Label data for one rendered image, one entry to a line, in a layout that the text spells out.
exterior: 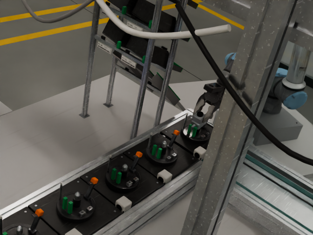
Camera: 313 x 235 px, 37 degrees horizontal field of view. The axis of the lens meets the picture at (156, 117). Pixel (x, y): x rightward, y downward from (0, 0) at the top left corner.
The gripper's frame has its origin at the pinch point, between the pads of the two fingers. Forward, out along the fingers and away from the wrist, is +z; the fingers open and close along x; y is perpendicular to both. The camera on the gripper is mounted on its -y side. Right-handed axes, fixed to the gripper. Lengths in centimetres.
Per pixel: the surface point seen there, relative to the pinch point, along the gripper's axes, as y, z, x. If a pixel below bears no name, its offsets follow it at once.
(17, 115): -19, 47, 71
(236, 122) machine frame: -136, 14, -62
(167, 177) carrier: -19.8, 30.1, -11.8
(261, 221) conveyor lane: 0, 23, -48
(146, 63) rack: -31.5, -4.2, 19.8
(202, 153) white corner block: -1.4, 13.2, -11.7
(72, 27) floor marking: 201, -36, 269
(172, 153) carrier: -9.3, 20.5, -3.2
